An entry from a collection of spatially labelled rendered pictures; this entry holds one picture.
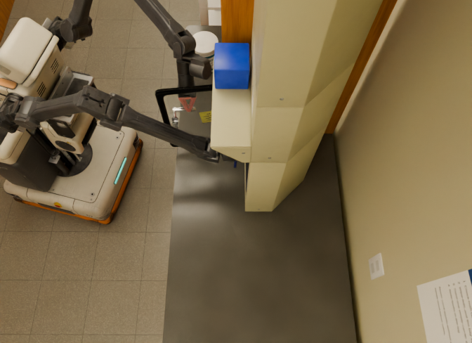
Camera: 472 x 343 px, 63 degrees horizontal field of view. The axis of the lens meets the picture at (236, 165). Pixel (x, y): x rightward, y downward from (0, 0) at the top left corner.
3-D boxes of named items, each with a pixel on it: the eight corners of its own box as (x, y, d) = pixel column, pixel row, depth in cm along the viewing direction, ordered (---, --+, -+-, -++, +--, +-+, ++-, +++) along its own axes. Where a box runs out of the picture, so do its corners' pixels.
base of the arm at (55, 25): (55, 16, 166) (43, 36, 162) (64, 10, 161) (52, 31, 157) (72, 30, 172) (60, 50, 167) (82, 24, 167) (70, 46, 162)
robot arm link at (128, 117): (107, 96, 130) (97, 125, 126) (111, 90, 125) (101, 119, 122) (215, 141, 149) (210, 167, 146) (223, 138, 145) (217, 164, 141)
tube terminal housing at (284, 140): (300, 143, 172) (348, 5, 102) (305, 212, 159) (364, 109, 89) (244, 142, 172) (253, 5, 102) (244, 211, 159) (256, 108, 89)
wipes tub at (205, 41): (219, 53, 193) (218, 30, 180) (218, 74, 188) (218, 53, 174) (193, 52, 193) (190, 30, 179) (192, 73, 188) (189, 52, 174)
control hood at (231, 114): (248, 76, 129) (250, 55, 120) (250, 163, 116) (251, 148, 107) (214, 75, 129) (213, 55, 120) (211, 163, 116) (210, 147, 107)
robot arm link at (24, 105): (13, 102, 144) (8, 114, 143) (25, 97, 138) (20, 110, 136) (36, 113, 151) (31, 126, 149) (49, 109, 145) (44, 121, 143)
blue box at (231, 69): (248, 62, 119) (249, 42, 111) (248, 89, 115) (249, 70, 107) (215, 62, 119) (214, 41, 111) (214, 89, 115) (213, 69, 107)
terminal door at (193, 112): (241, 140, 167) (244, 83, 131) (171, 146, 165) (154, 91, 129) (241, 138, 167) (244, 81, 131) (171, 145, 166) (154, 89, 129)
